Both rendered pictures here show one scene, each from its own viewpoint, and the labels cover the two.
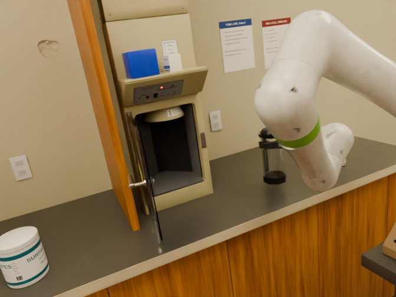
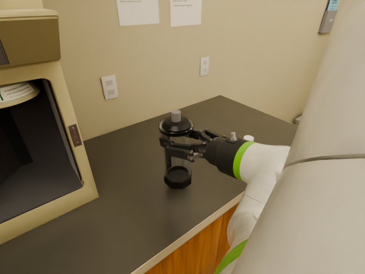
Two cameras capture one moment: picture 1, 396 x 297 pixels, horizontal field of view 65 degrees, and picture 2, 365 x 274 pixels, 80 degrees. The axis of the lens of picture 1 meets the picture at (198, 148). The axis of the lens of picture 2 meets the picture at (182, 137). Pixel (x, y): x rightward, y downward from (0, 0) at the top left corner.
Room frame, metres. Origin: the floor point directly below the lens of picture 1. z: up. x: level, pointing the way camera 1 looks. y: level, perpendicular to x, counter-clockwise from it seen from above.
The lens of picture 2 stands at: (0.71, -0.17, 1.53)
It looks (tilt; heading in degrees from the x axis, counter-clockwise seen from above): 32 degrees down; 343
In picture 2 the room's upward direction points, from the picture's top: straight up
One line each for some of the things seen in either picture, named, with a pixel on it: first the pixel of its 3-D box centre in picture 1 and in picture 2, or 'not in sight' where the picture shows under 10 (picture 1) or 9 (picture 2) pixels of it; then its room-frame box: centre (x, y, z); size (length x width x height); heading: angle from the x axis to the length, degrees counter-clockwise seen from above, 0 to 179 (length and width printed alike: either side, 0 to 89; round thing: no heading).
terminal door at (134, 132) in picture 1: (142, 174); not in sight; (1.02, 0.20, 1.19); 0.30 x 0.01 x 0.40; 14
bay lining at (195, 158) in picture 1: (163, 143); (10, 136); (1.36, 0.15, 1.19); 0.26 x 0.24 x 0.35; 112
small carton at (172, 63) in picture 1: (172, 63); not in sight; (1.20, 0.05, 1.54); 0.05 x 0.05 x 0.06; 29
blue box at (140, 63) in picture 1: (140, 63); not in sight; (1.16, 0.16, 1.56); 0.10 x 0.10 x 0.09; 22
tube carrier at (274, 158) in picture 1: (273, 155); (177, 152); (1.28, -0.32, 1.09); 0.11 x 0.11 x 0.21
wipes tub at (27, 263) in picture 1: (22, 256); not in sight; (0.89, 0.62, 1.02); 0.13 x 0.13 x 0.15
